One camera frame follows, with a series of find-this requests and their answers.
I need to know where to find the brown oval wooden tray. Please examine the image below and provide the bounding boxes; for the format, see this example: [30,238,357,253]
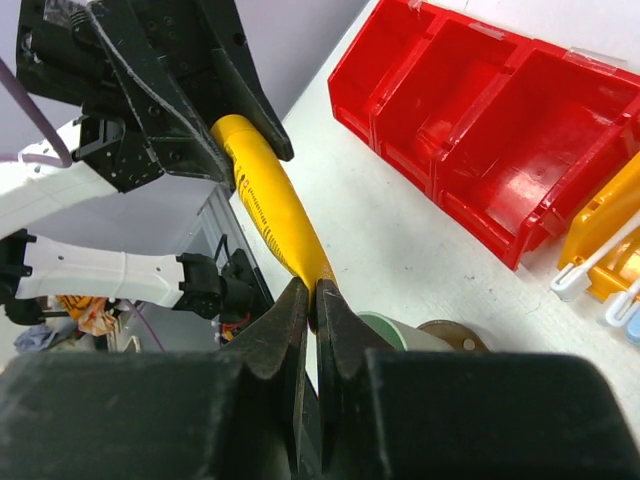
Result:
[417,320,490,353]

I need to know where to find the yellow toothpaste tube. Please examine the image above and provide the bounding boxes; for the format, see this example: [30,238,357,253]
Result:
[209,113,337,296]

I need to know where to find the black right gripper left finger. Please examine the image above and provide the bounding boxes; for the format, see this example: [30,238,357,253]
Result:
[1,279,309,479]

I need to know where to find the red bin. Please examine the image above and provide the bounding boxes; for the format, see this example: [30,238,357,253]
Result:
[328,1,440,144]
[370,19,526,198]
[434,44,639,269]

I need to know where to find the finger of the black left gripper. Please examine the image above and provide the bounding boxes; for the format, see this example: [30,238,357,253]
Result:
[199,0,294,161]
[89,1,233,188]

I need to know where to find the yellow bin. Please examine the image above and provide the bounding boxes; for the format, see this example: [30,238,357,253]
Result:
[557,156,639,301]

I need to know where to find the grey blue toothbrush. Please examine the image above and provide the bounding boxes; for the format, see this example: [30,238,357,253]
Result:
[626,313,640,347]

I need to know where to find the green cup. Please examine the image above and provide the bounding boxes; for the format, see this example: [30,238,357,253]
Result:
[357,312,453,352]

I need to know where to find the clutter outside the cell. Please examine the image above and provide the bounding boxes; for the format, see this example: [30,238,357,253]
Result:
[4,295,141,354]

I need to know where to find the left red bin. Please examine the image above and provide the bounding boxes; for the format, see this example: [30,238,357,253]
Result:
[328,1,440,144]

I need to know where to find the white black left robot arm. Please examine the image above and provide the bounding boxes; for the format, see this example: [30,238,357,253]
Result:
[1,1,293,322]

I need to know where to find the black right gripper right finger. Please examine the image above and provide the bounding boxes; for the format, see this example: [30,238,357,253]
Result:
[315,280,639,479]

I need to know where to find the white toothbrush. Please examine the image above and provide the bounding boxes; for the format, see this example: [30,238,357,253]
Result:
[550,212,639,302]
[604,279,639,328]

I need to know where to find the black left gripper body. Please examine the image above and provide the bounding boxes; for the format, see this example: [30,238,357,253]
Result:
[14,0,221,194]

